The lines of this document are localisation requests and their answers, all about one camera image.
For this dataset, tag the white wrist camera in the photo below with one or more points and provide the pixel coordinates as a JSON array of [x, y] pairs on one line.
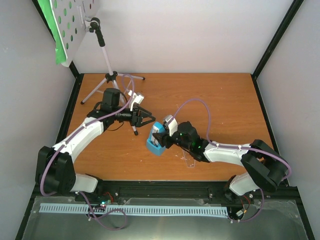
[[135, 98], [170, 124]]

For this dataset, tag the white music stand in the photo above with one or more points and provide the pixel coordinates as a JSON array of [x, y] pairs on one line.
[[77, 18]]

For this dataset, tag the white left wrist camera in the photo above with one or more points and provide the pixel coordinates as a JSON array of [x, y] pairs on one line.
[[135, 98]]

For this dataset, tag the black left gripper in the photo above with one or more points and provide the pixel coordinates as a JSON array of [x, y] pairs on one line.
[[135, 119]]

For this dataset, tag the black aluminium front rail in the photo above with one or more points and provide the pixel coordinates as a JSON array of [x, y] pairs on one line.
[[192, 194]]

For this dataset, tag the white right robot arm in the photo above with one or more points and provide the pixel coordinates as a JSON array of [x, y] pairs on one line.
[[264, 168]]

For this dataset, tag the clear plastic metronome cover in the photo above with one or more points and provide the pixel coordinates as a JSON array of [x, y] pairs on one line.
[[188, 159]]

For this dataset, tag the blue metronome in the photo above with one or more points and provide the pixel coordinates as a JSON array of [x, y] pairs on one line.
[[151, 143]]

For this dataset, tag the green sheet on stand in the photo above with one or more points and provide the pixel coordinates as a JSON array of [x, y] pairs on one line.
[[46, 8]]

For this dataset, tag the light blue slotted cable duct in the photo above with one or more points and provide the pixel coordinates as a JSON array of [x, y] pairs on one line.
[[137, 210]]

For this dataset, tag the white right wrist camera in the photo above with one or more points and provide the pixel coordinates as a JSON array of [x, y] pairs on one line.
[[170, 124]]

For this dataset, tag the small green led circuit board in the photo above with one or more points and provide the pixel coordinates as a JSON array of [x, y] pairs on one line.
[[105, 203]]

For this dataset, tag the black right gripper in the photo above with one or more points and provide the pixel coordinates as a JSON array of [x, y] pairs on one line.
[[163, 139]]

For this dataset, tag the black right frame post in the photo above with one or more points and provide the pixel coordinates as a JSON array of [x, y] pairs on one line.
[[279, 33]]

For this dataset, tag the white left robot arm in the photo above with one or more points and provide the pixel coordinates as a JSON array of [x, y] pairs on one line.
[[55, 172]]

